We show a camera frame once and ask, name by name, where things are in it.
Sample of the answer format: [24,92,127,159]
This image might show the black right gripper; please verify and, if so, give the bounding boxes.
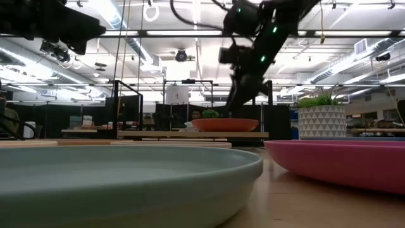
[225,60,275,114]

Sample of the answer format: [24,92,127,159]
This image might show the orange plate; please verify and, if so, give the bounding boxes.
[191,118,259,132]

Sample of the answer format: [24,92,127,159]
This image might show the pink plate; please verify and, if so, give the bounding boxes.
[264,140,405,195]

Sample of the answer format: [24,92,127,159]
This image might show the light blue plate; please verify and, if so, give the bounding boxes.
[0,144,264,228]

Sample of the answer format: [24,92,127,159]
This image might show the person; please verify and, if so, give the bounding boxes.
[180,109,204,132]

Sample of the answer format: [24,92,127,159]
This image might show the white sign board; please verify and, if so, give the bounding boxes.
[165,85,190,105]

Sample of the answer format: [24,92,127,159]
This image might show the succulent in white patterned pot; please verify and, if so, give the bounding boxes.
[297,84,347,140]

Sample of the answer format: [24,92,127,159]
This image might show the white container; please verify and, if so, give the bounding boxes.
[23,121,37,139]

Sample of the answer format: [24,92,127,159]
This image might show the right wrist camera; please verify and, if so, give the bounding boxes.
[218,44,243,64]

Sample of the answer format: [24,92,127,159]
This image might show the white cable loop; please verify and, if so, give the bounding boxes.
[142,1,160,23]

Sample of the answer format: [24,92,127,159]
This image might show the black overhead camera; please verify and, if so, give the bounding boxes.
[175,49,189,63]

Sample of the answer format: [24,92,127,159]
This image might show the wooden shelf with black frame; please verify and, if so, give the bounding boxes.
[112,79,275,148]

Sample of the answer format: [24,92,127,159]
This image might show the hanging yellow cable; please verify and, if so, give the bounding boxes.
[318,0,327,44]

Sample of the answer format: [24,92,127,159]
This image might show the black looping cable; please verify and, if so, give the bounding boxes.
[0,112,37,141]

